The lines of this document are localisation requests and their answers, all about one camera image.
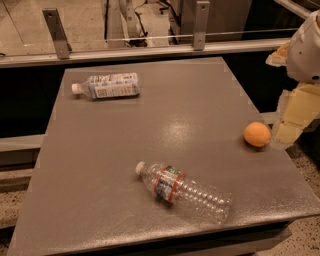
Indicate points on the right metal bracket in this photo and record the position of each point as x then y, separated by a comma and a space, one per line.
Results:
200, 24

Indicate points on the metal rail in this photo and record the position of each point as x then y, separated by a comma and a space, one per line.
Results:
140, 53

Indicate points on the clear crumpled plastic bottle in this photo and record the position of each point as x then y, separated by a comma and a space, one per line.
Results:
179, 191

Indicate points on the metal bracket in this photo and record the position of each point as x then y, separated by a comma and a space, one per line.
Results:
200, 24
56, 30

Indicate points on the left metal bracket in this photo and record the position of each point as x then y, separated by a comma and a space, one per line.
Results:
56, 30

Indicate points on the orange fruit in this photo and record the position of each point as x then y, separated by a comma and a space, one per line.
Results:
257, 134

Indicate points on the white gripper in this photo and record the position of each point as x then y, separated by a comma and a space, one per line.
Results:
305, 50

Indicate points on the blue label plastic bottle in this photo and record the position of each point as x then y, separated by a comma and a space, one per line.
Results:
108, 86

